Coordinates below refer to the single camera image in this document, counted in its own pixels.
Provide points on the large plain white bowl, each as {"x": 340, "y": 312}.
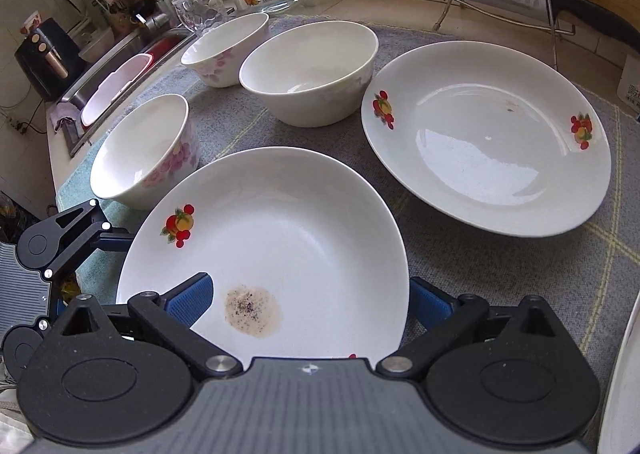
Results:
{"x": 310, "y": 68}

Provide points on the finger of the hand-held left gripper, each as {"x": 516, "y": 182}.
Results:
{"x": 80, "y": 239}

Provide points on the grey rag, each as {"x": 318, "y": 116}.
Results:
{"x": 65, "y": 114}

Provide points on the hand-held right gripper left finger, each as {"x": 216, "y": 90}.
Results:
{"x": 192, "y": 299}

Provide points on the stack of white bowls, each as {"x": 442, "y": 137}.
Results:
{"x": 280, "y": 234}

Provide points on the white and blue salt bag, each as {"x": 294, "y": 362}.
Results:
{"x": 631, "y": 83}

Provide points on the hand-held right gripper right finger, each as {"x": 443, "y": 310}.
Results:
{"x": 430, "y": 304}

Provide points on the white fruit-print plate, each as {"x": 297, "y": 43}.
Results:
{"x": 480, "y": 143}

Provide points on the white pink-floral bowl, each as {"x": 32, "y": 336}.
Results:
{"x": 220, "y": 53}
{"x": 135, "y": 153}

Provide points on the steel kitchen sink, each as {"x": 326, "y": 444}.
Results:
{"x": 100, "y": 64}

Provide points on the red and white basin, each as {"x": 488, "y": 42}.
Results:
{"x": 112, "y": 88}

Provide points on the grey and teal towel mat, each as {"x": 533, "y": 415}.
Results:
{"x": 500, "y": 274}

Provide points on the black air fryer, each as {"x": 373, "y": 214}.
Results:
{"x": 45, "y": 58}

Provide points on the clear patterned glass cup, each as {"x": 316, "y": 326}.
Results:
{"x": 200, "y": 8}

